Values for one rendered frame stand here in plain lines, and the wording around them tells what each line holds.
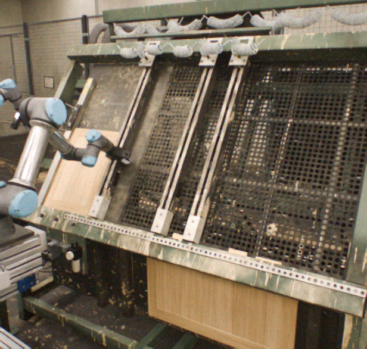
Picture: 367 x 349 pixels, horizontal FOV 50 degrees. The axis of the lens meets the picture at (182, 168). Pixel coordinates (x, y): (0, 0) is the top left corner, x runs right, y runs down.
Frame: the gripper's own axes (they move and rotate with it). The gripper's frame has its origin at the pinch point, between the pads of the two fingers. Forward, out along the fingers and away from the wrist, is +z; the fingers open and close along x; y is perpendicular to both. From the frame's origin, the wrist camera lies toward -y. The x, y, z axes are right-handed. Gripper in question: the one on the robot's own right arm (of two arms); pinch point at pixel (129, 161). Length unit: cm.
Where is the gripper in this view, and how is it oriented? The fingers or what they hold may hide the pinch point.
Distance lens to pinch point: 234.4
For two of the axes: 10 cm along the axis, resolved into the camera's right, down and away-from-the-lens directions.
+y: -8.5, -1.2, 5.1
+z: 4.3, 3.9, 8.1
